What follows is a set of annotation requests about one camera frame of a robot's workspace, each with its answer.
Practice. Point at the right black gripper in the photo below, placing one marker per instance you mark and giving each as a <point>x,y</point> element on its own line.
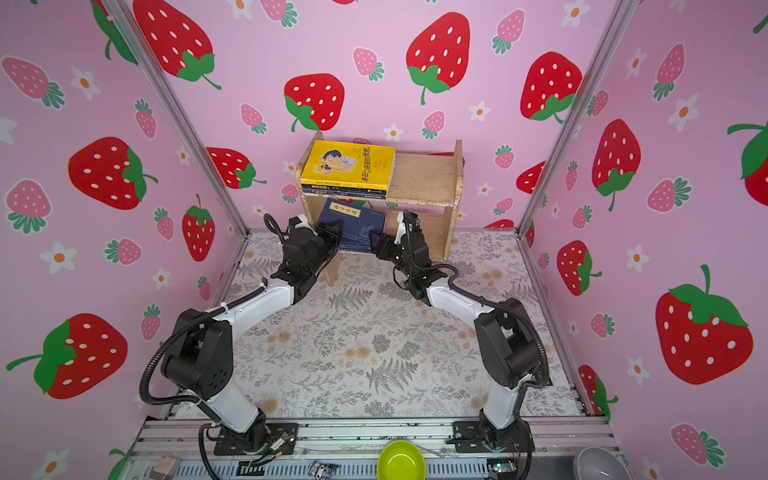
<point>386,242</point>

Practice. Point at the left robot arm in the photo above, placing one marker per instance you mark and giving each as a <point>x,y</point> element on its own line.
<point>196,363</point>

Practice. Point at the grey bowl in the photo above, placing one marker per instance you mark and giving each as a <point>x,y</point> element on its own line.
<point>596,463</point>

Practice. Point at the yellow cartoon cover book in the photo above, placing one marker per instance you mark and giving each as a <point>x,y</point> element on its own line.
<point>348,165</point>

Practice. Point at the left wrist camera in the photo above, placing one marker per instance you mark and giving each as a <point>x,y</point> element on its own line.
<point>299,221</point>

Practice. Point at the wooden two-tier shelf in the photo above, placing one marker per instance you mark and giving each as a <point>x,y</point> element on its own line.
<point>421,180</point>

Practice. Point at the black book yellow title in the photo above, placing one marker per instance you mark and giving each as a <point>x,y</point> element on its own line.
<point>344,192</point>

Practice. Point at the green bowl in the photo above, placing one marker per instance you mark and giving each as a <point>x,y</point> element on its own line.
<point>401,460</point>

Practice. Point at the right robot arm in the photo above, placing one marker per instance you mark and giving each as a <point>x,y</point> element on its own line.
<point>511,349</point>

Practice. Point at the blue book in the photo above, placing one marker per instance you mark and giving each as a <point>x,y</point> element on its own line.
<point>356,221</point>
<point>356,246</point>

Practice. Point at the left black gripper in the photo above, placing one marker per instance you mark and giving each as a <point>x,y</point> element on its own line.
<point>324,234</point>

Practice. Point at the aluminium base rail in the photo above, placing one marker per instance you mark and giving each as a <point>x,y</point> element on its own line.
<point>170,450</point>

